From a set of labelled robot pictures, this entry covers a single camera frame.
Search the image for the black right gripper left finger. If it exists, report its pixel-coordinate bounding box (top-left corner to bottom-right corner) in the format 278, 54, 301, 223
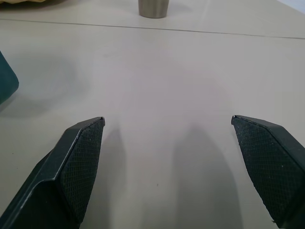
0, 116, 106, 229

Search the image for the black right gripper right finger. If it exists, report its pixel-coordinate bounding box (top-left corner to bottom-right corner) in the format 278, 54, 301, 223
231, 114, 305, 229

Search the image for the dark teal container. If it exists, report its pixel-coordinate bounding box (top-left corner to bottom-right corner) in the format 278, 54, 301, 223
0, 50, 20, 105

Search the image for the grey metal cup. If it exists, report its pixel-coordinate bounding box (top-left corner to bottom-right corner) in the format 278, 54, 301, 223
138, 0, 170, 18

